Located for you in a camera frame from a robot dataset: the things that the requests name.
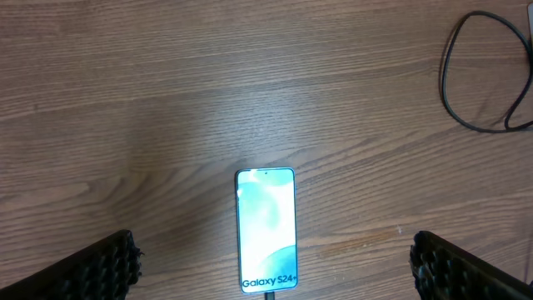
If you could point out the blue Galaxy smartphone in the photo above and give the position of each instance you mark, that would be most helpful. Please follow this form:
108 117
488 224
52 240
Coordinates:
266 230

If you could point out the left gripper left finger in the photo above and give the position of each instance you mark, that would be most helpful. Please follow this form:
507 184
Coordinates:
104 270

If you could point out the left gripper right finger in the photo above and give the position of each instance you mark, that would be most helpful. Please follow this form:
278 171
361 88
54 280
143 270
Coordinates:
443 271

